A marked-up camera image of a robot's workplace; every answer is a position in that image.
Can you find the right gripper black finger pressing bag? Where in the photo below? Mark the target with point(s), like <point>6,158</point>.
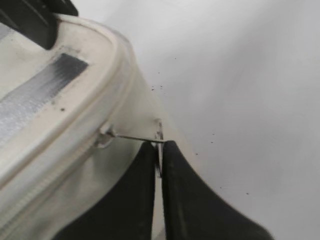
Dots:
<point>35,19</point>

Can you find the cream bag with mesh top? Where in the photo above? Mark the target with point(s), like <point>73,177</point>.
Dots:
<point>70,118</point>

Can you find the right gripper black finger holding ring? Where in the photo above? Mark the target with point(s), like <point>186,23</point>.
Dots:
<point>193,211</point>
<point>124,213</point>

